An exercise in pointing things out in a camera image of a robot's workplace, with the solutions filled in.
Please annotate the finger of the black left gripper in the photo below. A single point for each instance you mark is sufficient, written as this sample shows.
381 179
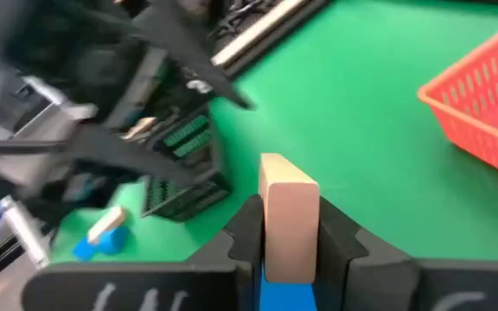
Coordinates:
197 56
136 157

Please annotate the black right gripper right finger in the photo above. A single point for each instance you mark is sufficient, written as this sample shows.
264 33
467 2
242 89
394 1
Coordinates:
353 268

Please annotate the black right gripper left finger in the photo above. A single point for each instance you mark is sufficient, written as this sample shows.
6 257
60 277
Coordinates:
244 259

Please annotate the black plastic basket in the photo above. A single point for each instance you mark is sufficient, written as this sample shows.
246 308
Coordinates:
188 203

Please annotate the silver metal tube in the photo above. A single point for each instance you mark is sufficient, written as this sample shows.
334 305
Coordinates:
24 233

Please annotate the red plastic basket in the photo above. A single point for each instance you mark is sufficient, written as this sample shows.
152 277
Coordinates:
487 99

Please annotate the silver aluminium rail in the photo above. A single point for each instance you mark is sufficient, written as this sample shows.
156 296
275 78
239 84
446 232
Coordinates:
253 36

